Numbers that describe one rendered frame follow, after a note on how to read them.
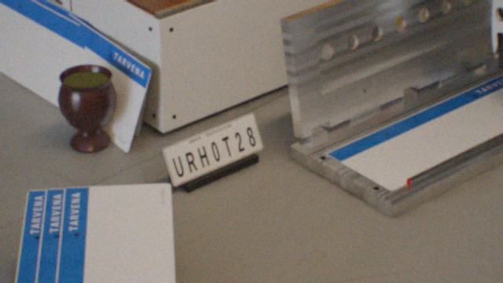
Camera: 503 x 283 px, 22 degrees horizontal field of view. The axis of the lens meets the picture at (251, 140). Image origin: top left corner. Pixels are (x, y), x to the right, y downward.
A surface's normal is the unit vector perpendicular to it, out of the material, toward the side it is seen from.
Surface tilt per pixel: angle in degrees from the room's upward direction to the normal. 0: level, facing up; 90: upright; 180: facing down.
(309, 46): 78
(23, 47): 63
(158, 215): 0
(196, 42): 90
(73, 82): 0
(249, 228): 0
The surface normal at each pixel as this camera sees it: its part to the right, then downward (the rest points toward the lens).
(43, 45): -0.66, -0.10
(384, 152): 0.00, -0.87
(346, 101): 0.63, 0.20
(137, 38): -0.76, 0.32
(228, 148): 0.58, -0.02
